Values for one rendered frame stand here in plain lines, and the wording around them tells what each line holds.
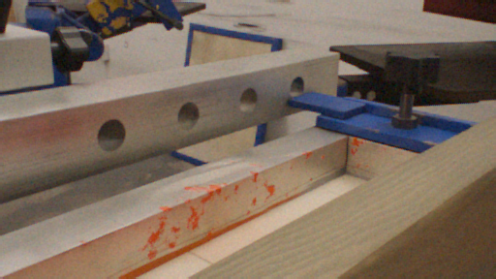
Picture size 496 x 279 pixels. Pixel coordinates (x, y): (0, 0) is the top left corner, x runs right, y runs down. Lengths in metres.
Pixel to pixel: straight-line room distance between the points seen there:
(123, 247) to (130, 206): 0.03
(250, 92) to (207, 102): 0.06
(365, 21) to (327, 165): 2.04
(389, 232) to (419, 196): 0.03
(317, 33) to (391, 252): 2.46
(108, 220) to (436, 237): 0.19
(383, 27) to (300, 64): 1.93
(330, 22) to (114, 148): 2.22
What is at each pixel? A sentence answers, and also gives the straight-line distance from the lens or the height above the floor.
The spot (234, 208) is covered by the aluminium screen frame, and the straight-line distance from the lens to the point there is 0.38.
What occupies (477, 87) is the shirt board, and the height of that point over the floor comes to 0.95.
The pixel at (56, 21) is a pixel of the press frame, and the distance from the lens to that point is 0.80.
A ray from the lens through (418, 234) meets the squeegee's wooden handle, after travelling 0.17.
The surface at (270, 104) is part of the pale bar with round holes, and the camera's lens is 0.49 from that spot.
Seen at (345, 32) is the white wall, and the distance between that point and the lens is 2.53.
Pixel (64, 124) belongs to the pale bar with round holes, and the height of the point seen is 1.03.
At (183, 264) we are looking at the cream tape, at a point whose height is 0.96.
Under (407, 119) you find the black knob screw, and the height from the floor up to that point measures 1.02.
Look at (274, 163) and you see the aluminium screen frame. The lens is 0.40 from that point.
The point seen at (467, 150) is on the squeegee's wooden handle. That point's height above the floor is 1.07.
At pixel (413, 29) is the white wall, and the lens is 2.38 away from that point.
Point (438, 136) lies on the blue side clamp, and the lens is 0.46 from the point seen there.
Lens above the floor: 1.14
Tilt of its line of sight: 19 degrees down
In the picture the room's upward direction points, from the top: 2 degrees clockwise
